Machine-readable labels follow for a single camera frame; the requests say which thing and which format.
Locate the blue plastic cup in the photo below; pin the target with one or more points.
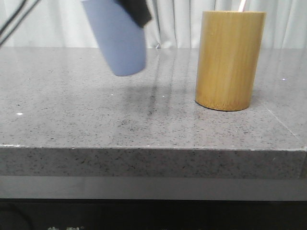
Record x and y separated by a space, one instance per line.
120 39

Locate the pink chopstick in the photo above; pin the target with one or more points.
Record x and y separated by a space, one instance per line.
242 5

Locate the white curtain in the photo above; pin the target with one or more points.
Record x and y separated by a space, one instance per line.
175 23

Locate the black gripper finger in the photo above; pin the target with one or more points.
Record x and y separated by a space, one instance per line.
137 10

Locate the bamboo cylinder holder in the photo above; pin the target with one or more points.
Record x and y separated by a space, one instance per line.
228 56

